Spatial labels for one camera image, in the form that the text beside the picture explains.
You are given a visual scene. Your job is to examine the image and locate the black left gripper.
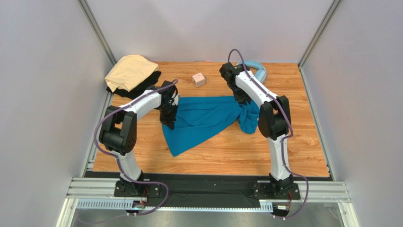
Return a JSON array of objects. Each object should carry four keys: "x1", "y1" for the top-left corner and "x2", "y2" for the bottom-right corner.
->
[{"x1": 158, "y1": 103, "x2": 179, "y2": 130}]

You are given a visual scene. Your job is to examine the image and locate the blue t shirt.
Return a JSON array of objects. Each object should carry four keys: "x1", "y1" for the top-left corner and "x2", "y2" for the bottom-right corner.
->
[{"x1": 162, "y1": 96, "x2": 259, "y2": 157}]

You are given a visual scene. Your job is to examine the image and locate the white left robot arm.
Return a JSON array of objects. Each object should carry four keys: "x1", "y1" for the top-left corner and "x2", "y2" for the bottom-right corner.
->
[{"x1": 94, "y1": 79, "x2": 179, "y2": 197}]

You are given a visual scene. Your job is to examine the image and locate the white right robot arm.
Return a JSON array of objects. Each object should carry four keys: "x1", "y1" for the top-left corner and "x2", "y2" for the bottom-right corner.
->
[{"x1": 219, "y1": 62, "x2": 296, "y2": 199}]

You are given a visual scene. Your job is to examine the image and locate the pink cube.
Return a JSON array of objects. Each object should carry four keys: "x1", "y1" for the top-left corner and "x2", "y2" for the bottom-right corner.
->
[{"x1": 192, "y1": 73, "x2": 206, "y2": 87}]

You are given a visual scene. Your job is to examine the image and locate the light blue headphones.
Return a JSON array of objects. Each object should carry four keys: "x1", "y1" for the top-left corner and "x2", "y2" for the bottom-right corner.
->
[{"x1": 236, "y1": 60, "x2": 267, "y2": 83}]

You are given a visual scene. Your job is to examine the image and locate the black t shirt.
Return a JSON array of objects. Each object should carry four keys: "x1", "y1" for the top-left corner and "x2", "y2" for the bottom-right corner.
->
[{"x1": 106, "y1": 71, "x2": 162, "y2": 100}]

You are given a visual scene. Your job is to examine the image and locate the beige t shirt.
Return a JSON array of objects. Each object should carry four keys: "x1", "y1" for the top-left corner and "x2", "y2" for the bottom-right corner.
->
[{"x1": 105, "y1": 54, "x2": 159, "y2": 92}]

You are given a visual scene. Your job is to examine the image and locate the aluminium frame rail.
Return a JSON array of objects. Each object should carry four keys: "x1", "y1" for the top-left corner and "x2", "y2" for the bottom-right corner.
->
[{"x1": 57, "y1": 173, "x2": 359, "y2": 227}]

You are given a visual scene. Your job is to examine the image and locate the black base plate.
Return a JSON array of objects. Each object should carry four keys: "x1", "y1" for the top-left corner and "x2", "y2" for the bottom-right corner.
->
[{"x1": 87, "y1": 172, "x2": 301, "y2": 208}]

